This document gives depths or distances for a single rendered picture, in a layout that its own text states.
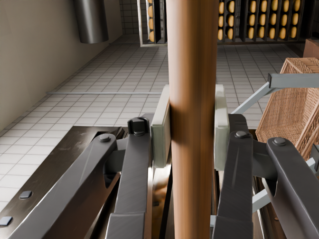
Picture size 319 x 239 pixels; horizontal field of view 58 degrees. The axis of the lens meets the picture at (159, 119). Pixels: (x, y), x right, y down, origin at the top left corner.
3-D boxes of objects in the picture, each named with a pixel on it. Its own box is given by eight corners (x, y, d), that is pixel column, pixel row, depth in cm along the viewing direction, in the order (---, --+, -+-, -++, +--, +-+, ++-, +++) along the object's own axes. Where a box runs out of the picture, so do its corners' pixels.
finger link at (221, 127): (215, 126, 16) (229, 126, 16) (214, 84, 22) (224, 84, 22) (214, 171, 17) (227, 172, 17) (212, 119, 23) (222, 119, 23)
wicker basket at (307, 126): (339, 195, 127) (274, 191, 131) (300, 133, 178) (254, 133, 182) (368, 91, 106) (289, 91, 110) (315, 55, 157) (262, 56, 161)
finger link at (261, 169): (230, 155, 14) (294, 157, 14) (225, 113, 19) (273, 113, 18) (229, 179, 15) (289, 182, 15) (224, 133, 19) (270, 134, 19)
